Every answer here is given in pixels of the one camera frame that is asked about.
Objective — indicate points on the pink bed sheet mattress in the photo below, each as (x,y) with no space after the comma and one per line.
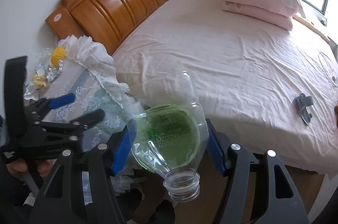
(247,73)

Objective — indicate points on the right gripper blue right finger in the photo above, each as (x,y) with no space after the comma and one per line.
(214,149)

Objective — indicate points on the yellow candy wrapper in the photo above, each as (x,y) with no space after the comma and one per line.
(40,81)

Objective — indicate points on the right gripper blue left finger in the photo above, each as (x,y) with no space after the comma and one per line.
(120,144)

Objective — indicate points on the yellow ribbed plastic ball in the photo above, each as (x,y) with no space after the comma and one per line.
(58,54)

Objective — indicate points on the white plastic wrapper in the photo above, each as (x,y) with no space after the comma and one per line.
(32,91)

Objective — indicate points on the wooden bed side rail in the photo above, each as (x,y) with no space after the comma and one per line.
(313,27)

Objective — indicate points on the blue white milk carton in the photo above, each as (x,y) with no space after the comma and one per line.
(40,70)

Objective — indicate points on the green plastic waste basket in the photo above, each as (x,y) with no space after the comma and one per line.
(174,132)

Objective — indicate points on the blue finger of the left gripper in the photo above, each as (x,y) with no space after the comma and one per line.
(61,101)
(87,121)

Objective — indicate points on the grey clip on bed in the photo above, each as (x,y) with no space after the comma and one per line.
(301,103)

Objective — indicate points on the silver foil wrapper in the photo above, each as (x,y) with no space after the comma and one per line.
(54,72)

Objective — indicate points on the white lace tablecloth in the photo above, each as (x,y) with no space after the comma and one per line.
(89,73)

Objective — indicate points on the clear plastic bottle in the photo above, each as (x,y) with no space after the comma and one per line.
(176,89)

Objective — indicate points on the person left hand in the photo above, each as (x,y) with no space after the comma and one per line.
(19,167)

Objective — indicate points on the folded pink quilt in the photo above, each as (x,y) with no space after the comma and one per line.
(271,11)

